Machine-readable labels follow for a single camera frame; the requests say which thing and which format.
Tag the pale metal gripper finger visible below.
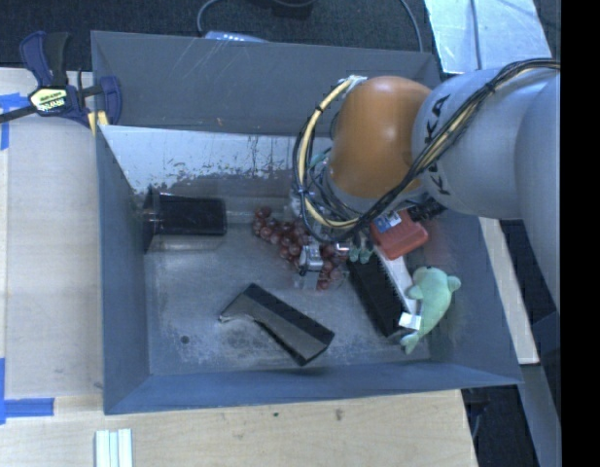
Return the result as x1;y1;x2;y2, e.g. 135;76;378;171
295;243;326;290

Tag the black rectangular box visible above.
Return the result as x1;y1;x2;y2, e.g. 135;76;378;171
142;188;229;253

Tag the black and white flat block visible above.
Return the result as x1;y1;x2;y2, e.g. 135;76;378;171
346;253;418;339

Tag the red grape bunch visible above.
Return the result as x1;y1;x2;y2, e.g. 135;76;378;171
252;205;348;292

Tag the green toy dolphin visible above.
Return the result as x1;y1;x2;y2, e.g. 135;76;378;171
399;266;463;356

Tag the dark green flat block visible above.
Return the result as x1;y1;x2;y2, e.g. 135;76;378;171
218;282;336;368

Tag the grey metal bin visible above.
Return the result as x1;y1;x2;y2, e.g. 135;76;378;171
89;29;525;416

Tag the orange-red box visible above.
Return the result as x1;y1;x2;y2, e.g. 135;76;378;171
369;209;430;262

